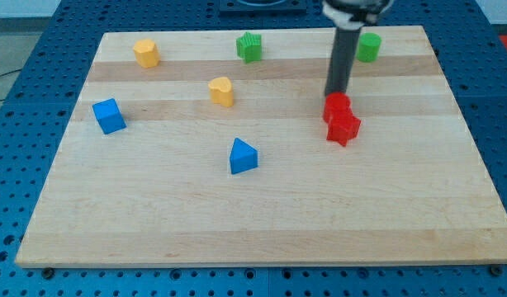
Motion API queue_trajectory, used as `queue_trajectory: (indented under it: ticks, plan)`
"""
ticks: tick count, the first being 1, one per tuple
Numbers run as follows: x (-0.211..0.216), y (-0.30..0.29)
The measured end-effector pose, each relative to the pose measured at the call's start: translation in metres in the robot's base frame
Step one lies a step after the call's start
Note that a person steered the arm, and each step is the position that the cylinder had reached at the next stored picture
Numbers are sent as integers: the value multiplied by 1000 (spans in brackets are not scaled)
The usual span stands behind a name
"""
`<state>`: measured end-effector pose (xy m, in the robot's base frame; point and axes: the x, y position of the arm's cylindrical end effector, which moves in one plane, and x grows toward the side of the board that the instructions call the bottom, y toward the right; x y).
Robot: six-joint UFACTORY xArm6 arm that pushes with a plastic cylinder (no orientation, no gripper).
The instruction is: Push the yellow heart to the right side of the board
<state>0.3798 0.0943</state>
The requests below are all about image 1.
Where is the green star block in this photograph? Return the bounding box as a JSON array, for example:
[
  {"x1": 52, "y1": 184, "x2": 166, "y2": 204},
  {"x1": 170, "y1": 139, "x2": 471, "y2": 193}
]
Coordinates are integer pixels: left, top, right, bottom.
[{"x1": 236, "y1": 32, "x2": 262, "y2": 64}]

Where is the blue triangle block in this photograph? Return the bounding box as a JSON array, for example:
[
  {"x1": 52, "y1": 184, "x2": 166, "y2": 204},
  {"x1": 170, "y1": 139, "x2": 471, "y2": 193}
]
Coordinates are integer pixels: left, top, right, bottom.
[{"x1": 229, "y1": 138, "x2": 258, "y2": 174}]

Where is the green cylinder block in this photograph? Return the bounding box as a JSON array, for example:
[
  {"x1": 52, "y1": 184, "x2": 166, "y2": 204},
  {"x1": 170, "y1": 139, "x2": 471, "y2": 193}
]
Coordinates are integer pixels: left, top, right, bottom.
[{"x1": 356, "y1": 32, "x2": 381, "y2": 63}]

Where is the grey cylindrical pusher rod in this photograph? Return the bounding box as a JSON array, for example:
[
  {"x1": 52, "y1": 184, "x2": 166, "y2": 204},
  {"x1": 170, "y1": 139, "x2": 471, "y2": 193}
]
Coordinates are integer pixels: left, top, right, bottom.
[{"x1": 325, "y1": 28, "x2": 361, "y2": 96}]

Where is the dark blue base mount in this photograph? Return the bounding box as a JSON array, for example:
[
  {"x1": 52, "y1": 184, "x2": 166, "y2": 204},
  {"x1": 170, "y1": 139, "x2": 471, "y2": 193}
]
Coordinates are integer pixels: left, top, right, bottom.
[{"x1": 218, "y1": 0, "x2": 307, "y2": 16}]

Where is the black cable on floor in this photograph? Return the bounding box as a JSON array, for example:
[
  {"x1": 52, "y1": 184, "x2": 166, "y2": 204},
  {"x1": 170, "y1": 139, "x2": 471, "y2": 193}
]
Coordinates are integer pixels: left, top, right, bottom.
[{"x1": 0, "y1": 68, "x2": 23, "y2": 104}]

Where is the yellow hexagon block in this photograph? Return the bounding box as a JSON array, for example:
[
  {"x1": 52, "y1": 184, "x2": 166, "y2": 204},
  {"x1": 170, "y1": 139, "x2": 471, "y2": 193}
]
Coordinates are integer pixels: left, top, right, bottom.
[{"x1": 133, "y1": 39, "x2": 160, "y2": 68}]

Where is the wooden board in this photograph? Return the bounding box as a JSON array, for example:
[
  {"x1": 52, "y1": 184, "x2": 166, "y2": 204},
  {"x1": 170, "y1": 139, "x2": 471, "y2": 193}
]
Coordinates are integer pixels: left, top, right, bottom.
[{"x1": 16, "y1": 26, "x2": 507, "y2": 268}]

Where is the red star block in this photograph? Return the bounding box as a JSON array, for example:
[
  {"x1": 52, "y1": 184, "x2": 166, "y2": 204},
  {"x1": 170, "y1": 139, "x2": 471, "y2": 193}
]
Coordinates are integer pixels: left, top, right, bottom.
[{"x1": 324, "y1": 110, "x2": 361, "y2": 147}]

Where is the blue cube block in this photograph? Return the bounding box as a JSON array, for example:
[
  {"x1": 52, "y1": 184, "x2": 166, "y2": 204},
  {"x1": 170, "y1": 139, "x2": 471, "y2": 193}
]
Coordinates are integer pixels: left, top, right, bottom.
[{"x1": 92, "y1": 98, "x2": 126, "y2": 134}]

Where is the yellow heart block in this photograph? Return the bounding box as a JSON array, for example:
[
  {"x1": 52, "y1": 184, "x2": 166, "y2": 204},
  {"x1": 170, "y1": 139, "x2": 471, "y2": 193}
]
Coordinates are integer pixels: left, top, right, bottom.
[{"x1": 208, "y1": 77, "x2": 235, "y2": 107}]

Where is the red cylinder block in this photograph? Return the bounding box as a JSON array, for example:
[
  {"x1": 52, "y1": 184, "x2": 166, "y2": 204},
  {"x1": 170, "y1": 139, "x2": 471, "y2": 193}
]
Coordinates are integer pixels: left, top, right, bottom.
[{"x1": 323, "y1": 92, "x2": 352, "y2": 123}]

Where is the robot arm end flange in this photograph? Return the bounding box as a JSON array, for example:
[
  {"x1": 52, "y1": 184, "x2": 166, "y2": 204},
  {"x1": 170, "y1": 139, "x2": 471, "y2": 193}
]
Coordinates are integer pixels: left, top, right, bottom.
[{"x1": 322, "y1": 0, "x2": 395, "y2": 31}]

